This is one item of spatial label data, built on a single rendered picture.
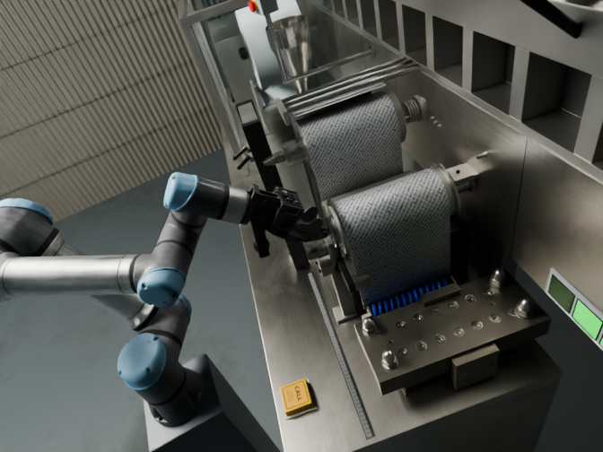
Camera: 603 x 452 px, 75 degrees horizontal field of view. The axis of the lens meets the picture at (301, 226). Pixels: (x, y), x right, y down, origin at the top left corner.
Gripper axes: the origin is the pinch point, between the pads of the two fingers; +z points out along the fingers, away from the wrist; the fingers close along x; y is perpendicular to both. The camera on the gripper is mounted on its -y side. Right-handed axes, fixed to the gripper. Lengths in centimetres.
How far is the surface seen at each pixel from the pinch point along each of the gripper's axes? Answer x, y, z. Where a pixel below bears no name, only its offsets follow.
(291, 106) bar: 25.5, 18.8, -10.0
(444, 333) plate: -22.3, -4.2, 27.7
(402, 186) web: -2.7, 18.3, 10.6
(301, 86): 68, 16, 6
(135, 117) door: 308, -115, -41
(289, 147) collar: 21.6, 9.8, -7.4
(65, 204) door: 291, -215, -83
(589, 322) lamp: -38, 19, 31
